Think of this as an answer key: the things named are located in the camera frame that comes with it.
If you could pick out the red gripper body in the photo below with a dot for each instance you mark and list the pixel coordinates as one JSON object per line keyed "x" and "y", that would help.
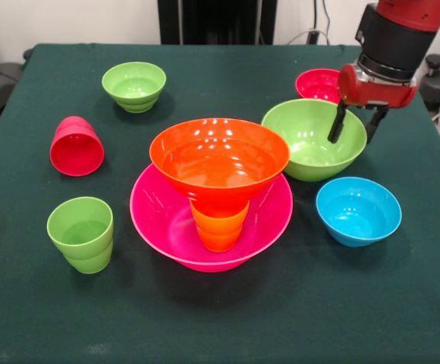
{"x": 375, "y": 95}

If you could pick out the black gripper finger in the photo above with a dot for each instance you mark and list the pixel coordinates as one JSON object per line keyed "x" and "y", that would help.
{"x": 375, "y": 123}
{"x": 337, "y": 121}

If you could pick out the large green bowl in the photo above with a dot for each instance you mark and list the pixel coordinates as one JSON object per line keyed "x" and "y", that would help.
{"x": 303, "y": 140}

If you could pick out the small red bowl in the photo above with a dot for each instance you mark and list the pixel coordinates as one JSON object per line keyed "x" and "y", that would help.
{"x": 316, "y": 85}

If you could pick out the large orange bowl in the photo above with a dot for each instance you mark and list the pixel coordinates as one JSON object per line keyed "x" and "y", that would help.
{"x": 220, "y": 163}

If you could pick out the orange cup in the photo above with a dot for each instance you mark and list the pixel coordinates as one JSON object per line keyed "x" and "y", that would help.
{"x": 219, "y": 231}

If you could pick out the large pink bowl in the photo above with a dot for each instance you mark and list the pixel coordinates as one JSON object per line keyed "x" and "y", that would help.
{"x": 159, "y": 223}

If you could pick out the red cup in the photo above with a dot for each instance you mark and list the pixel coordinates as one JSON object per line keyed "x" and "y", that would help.
{"x": 76, "y": 153}

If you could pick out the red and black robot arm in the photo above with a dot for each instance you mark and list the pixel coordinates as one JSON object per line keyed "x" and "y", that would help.
{"x": 394, "y": 38}

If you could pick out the black power plug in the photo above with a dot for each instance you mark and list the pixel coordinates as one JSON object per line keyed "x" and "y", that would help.
{"x": 313, "y": 37}

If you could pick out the small blue bowl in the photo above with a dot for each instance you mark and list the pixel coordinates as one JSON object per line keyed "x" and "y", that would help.
{"x": 356, "y": 216}

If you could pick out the small green bowl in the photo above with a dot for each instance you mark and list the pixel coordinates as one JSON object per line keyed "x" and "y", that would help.
{"x": 133, "y": 85}

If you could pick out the dark green tablecloth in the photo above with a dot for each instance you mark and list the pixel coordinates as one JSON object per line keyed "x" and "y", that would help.
{"x": 220, "y": 311}

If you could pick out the green cup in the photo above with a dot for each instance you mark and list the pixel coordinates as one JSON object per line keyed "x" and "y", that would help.
{"x": 79, "y": 235}

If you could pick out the black office chair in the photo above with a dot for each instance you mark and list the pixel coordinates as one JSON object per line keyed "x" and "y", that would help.
{"x": 0, "y": 81}

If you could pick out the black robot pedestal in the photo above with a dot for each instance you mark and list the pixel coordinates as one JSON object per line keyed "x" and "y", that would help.
{"x": 220, "y": 19}

